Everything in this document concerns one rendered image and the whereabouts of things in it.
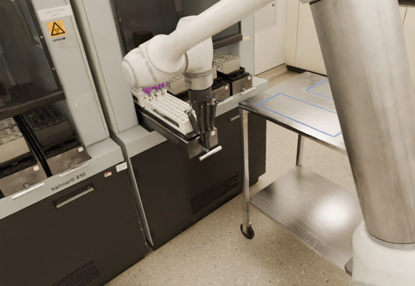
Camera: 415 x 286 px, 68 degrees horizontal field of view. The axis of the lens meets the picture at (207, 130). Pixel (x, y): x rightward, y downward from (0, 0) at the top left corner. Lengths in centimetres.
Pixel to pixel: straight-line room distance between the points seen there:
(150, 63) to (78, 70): 46
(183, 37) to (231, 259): 125
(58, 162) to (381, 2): 106
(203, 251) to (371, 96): 144
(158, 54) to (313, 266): 130
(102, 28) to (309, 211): 118
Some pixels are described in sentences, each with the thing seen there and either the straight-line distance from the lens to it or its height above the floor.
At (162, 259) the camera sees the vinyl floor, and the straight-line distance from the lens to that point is 176.
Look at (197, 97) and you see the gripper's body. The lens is 97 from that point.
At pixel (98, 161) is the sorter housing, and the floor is 71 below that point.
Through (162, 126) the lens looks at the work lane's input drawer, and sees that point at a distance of 120.
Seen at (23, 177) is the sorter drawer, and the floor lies 78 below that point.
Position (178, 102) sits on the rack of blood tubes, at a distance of 122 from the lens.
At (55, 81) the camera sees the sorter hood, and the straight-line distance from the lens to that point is 118.
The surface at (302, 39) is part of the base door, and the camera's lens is 359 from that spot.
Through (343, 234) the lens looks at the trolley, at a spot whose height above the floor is 28.
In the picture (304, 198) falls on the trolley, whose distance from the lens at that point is 162.
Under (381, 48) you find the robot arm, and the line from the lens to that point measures 44.
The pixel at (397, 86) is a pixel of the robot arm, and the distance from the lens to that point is 46.
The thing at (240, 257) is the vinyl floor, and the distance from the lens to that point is 172.
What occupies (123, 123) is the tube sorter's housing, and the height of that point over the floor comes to 78.
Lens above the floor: 139
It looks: 31 degrees down
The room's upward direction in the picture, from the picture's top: 6 degrees counter-clockwise
